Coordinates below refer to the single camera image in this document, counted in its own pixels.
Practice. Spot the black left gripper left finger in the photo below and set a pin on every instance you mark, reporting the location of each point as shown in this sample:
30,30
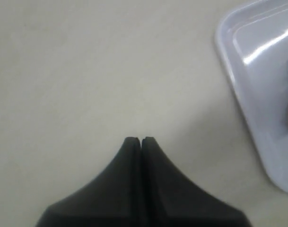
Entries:
112,199

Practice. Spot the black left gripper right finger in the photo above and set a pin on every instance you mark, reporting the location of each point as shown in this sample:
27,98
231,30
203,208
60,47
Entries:
175,201

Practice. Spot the white plastic tray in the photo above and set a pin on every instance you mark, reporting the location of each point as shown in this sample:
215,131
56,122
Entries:
252,42

